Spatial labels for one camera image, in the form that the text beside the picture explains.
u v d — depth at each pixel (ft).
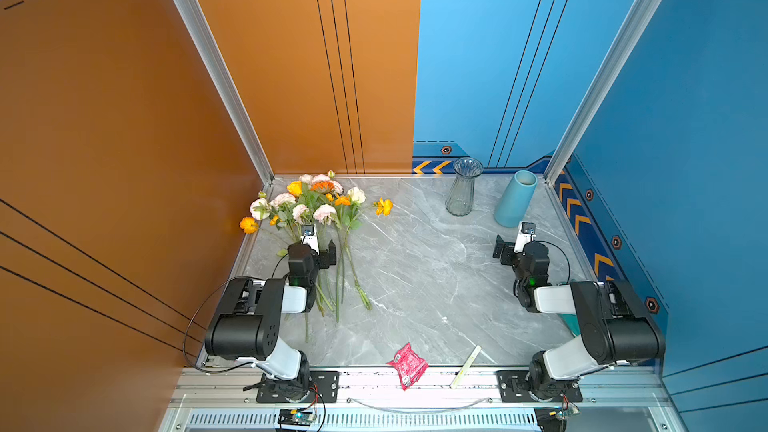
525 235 2.62
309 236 2.65
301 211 3.36
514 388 2.38
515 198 3.13
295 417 2.32
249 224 3.37
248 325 1.49
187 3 2.46
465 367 2.51
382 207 3.57
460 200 3.65
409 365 2.48
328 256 2.79
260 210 3.44
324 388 2.42
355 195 3.57
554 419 2.29
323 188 3.49
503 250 2.83
